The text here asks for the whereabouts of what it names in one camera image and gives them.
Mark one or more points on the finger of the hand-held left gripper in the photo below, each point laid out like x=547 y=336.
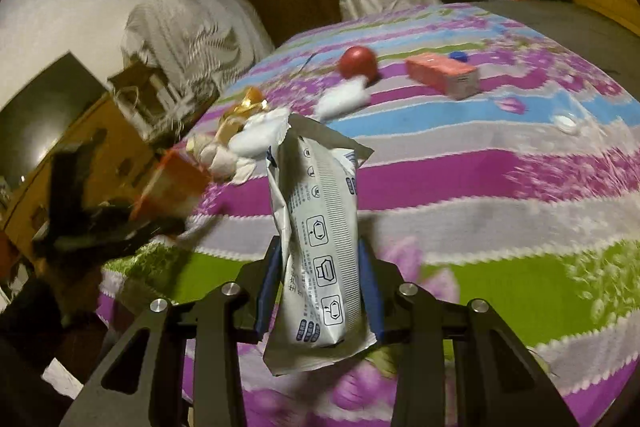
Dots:
x=150 y=227

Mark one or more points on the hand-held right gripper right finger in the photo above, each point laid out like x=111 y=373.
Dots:
x=372 y=292

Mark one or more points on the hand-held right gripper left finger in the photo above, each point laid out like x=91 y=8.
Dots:
x=265 y=289

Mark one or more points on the orange and white box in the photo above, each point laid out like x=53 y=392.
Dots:
x=172 y=184

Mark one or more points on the white printed plastic wrapper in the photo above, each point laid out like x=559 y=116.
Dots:
x=320 y=227

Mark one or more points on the small white tissue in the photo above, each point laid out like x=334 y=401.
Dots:
x=220 y=157

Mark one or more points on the long white tissue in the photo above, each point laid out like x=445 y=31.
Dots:
x=342 y=98

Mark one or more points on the wooden cabinet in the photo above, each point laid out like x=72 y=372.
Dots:
x=85 y=157

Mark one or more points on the black television screen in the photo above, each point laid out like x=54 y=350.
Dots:
x=45 y=102

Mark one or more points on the striped floral bed sheet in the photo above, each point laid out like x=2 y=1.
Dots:
x=450 y=187

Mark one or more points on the gold orange snack wrapper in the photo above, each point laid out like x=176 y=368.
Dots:
x=245 y=107

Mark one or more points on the grey striped cloth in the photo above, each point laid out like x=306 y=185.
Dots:
x=185 y=37

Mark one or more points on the long orange carton box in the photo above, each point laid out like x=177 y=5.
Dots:
x=442 y=74

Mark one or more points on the red ball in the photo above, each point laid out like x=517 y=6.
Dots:
x=357 y=62

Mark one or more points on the blue bottle cap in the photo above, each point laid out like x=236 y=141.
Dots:
x=457 y=55

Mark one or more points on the white bottle cap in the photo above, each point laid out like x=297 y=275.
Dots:
x=567 y=124

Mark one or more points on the dark grey bed cover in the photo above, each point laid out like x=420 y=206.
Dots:
x=560 y=27

